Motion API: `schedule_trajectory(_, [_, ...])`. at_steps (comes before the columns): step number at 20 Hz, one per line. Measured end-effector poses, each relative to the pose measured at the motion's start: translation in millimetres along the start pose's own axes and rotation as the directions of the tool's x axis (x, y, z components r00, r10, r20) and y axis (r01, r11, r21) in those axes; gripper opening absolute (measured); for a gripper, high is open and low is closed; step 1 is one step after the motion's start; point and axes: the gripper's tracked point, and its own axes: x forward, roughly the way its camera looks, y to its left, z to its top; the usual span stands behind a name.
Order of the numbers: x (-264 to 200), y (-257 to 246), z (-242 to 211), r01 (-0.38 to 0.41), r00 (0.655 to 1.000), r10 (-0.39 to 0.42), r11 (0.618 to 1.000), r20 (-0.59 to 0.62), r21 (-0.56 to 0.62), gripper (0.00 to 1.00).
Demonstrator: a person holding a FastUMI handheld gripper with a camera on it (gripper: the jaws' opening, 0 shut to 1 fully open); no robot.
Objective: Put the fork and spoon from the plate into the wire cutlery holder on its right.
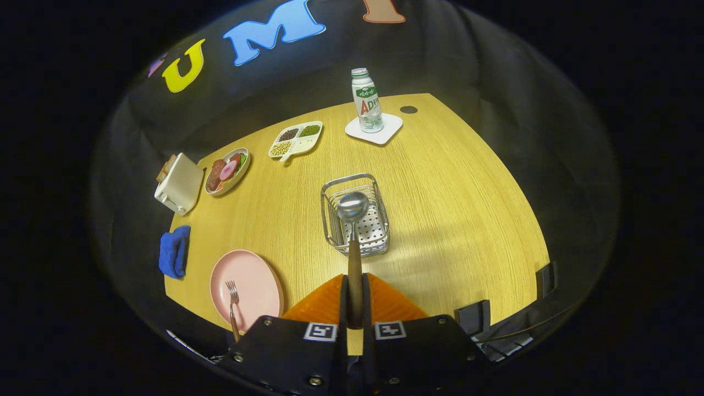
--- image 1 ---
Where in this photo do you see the white green drink bottle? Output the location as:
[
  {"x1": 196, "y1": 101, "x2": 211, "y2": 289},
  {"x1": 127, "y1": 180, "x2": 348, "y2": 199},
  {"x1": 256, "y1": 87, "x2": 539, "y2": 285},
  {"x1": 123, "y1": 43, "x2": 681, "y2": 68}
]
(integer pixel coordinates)
[{"x1": 351, "y1": 68, "x2": 384, "y2": 133}]

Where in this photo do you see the wooden-handled metal spoon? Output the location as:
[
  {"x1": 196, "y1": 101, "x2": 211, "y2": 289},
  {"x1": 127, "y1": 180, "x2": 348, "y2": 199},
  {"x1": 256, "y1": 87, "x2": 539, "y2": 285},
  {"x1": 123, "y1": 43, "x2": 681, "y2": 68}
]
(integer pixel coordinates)
[{"x1": 336, "y1": 191, "x2": 370, "y2": 329}]

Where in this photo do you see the round plate of toy food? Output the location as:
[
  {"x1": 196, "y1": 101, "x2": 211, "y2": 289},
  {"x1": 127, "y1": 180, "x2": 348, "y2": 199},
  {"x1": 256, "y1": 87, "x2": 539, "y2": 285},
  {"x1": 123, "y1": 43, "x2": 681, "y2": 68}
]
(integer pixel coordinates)
[{"x1": 205, "y1": 147, "x2": 251, "y2": 196}]

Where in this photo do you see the brown toy meat piece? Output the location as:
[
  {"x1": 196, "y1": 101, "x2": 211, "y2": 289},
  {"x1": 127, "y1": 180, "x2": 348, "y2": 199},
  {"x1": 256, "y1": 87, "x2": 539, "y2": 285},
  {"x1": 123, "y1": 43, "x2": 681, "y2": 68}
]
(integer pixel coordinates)
[{"x1": 207, "y1": 159, "x2": 226, "y2": 192}]

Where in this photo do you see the pink round plate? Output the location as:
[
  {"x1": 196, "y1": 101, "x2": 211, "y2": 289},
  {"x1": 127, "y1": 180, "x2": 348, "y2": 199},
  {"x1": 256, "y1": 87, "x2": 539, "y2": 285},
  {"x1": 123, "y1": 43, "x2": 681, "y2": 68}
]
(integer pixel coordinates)
[{"x1": 210, "y1": 250, "x2": 285, "y2": 333}]

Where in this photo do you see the metal wire basket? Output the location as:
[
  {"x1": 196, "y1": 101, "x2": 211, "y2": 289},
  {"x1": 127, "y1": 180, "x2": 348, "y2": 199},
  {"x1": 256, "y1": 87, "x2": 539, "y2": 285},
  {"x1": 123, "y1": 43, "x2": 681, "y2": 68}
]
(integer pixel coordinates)
[{"x1": 321, "y1": 173, "x2": 391, "y2": 257}]

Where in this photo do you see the white square coaster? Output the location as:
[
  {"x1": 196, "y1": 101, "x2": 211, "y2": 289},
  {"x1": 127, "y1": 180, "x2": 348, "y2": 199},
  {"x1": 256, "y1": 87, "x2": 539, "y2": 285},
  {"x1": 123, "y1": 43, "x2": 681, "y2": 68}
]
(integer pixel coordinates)
[{"x1": 345, "y1": 113, "x2": 403, "y2": 145}]

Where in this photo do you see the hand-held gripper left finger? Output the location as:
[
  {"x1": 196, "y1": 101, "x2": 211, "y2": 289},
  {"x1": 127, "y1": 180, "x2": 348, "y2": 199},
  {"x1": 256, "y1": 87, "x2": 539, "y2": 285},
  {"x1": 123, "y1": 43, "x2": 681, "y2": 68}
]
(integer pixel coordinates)
[{"x1": 218, "y1": 275, "x2": 349, "y2": 395}]

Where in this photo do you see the white divided tray of beans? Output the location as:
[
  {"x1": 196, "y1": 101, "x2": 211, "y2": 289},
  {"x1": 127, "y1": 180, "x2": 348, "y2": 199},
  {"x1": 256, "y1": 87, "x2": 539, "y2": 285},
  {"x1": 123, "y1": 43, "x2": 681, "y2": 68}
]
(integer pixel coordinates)
[{"x1": 268, "y1": 121, "x2": 323, "y2": 163}]

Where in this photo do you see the white toaster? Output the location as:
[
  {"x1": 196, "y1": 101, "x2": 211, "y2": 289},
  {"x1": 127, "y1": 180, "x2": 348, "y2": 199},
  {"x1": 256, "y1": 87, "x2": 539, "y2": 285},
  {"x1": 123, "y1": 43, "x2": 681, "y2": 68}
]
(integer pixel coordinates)
[{"x1": 155, "y1": 153, "x2": 204, "y2": 216}]

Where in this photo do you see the blue folded cloth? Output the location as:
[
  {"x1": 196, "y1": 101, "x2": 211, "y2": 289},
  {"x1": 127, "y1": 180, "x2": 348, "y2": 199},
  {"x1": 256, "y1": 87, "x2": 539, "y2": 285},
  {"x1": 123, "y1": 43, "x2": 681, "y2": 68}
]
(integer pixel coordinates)
[{"x1": 159, "y1": 225, "x2": 191, "y2": 279}]

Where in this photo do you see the wooden-handled metal fork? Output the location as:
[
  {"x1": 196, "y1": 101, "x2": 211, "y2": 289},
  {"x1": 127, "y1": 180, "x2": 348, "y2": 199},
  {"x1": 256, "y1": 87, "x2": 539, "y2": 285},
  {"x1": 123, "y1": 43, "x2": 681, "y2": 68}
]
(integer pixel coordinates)
[{"x1": 225, "y1": 280, "x2": 241, "y2": 343}]

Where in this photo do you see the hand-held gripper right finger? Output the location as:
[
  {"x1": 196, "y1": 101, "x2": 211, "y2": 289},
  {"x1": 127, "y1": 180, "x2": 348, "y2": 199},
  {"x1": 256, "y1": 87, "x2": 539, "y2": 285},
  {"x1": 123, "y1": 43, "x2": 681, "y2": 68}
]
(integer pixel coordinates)
[{"x1": 361, "y1": 273, "x2": 489, "y2": 395}]

